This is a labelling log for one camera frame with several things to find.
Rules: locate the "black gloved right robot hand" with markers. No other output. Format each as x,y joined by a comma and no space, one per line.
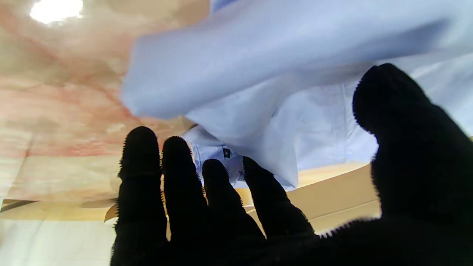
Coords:
406,184

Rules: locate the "light blue button shirt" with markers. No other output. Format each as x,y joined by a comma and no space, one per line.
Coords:
258,74

